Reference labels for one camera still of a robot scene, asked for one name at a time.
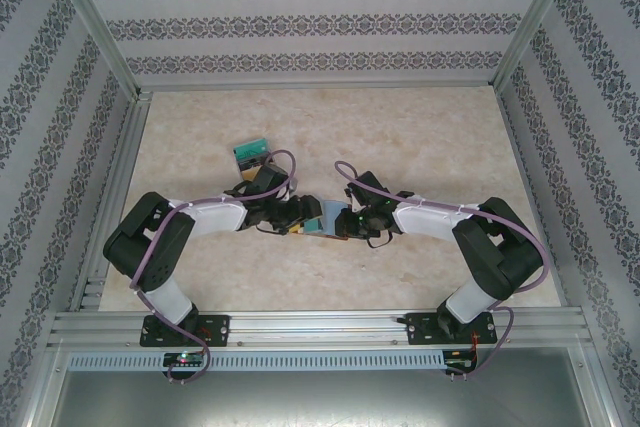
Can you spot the aluminium floor rail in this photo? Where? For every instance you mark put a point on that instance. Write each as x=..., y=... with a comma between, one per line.
x=122, y=172

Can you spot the circuit board with green light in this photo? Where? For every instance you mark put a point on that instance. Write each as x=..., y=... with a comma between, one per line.
x=184, y=359

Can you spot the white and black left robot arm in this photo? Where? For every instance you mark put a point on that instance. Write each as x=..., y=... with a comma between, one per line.
x=215, y=219

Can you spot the gold striped card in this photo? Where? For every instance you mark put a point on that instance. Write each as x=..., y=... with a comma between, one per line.
x=248, y=175

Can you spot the aluminium mounting rail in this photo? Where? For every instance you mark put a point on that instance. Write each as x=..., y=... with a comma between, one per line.
x=310, y=327

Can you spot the small circuit board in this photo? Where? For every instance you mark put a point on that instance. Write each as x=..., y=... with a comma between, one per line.
x=460, y=365

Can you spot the black card purple print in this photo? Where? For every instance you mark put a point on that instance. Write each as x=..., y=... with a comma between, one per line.
x=251, y=164

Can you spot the aluminium frame post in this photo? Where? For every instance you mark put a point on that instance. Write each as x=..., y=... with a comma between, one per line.
x=90, y=22
x=537, y=17

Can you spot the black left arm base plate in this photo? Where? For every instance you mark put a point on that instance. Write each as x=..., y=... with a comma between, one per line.
x=220, y=329

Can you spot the brown card holder blue sleeves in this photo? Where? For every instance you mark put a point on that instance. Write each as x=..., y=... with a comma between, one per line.
x=331, y=214

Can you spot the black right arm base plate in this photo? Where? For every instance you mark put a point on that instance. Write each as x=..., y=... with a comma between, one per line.
x=420, y=327

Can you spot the clear acrylic card box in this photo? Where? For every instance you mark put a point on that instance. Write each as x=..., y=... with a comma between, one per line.
x=234, y=167

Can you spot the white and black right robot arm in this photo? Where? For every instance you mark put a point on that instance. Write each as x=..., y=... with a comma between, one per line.
x=430, y=222

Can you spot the aluminium frame beam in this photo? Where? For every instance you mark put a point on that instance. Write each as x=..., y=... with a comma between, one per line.
x=320, y=87

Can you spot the grey metal sheet panel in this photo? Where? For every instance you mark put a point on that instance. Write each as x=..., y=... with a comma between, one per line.
x=320, y=402

